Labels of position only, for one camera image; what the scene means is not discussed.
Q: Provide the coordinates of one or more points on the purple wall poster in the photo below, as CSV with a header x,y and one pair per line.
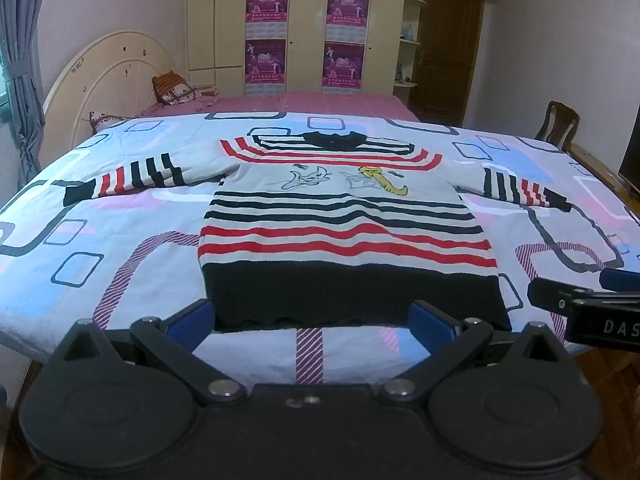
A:
x,y
343,66
348,10
265,67
267,7

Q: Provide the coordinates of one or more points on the grey curtain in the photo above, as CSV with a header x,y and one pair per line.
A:
x,y
22,60

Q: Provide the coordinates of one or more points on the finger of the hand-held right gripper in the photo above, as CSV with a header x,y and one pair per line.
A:
x,y
620,280
550,294

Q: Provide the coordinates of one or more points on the small patterned pillow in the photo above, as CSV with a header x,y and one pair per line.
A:
x,y
107,121

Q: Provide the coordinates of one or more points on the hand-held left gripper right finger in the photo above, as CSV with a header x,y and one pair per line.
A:
x,y
432,322

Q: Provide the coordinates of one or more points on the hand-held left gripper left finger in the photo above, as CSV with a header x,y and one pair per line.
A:
x,y
192,321

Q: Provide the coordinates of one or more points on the wooden chair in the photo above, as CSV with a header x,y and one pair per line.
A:
x,y
557,125

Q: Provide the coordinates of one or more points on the wooden bed frame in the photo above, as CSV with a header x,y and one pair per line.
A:
x,y
595,162

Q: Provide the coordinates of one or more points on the cream headboard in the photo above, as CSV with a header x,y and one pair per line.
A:
x,y
100,75

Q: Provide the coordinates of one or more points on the striped knit sweater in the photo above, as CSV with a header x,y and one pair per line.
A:
x,y
350,210

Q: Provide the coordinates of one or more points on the brown wooden door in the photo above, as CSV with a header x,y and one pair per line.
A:
x,y
447,50

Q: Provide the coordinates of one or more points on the cream corner shelf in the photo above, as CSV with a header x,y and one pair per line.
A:
x,y
409,45

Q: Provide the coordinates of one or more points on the orange patterned pillow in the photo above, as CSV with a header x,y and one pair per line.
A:
x,y
172,89

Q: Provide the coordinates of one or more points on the pink bed sheet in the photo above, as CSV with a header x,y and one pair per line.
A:
x,y
325,102

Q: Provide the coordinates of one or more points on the printed blanket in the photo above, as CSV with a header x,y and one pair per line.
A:
x,y
125,200

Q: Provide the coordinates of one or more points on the black television screen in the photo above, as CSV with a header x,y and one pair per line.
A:
x,y
631,150

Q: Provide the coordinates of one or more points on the cream wardrobe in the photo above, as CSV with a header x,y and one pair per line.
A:
x,y
305,20

